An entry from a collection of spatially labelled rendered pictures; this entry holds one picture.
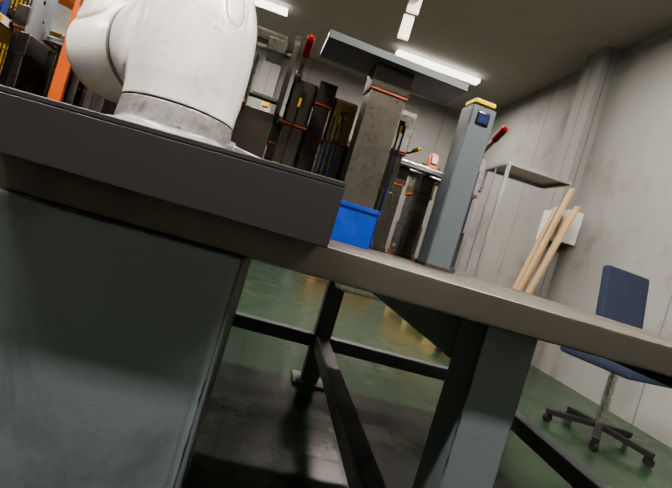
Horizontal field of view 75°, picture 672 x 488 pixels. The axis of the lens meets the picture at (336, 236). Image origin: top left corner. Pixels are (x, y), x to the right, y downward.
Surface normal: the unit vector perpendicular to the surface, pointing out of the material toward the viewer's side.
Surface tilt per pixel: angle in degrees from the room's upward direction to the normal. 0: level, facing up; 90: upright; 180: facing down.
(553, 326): 90
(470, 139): 90
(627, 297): 82
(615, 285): 82
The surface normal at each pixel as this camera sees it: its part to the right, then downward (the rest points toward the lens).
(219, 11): 0.57, -0.04
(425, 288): 0.13, 0.05
